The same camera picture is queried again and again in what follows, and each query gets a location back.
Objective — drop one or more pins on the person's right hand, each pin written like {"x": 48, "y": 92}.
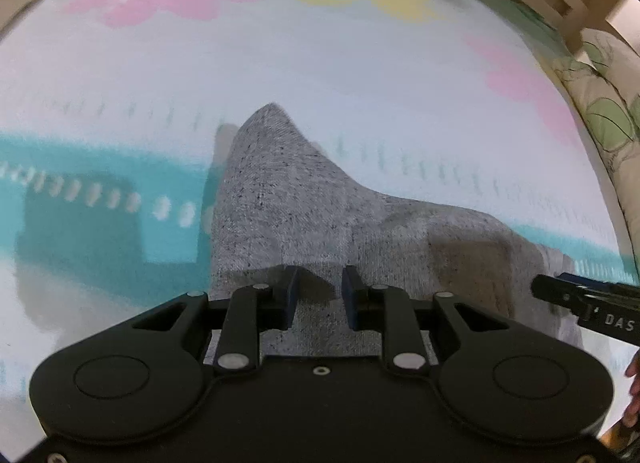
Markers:
{"x": 634, "y": 388}

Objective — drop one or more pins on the white flower print blanket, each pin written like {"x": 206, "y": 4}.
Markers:
{"x": 200, "y": 68}

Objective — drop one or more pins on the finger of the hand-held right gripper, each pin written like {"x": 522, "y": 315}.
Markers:
{"x": 555, "y": 290}

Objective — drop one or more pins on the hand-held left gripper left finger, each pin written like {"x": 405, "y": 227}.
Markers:
{"x": 289, "y": 295}

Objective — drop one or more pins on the leaf-patterned pillow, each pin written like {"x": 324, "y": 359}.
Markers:
{"x": 607, "y": 108}

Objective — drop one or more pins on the grey pants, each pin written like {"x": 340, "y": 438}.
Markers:
{"x": 310, "y": 213}

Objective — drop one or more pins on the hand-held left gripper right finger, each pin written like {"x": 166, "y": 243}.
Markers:
{"x": 354, "y": 298}

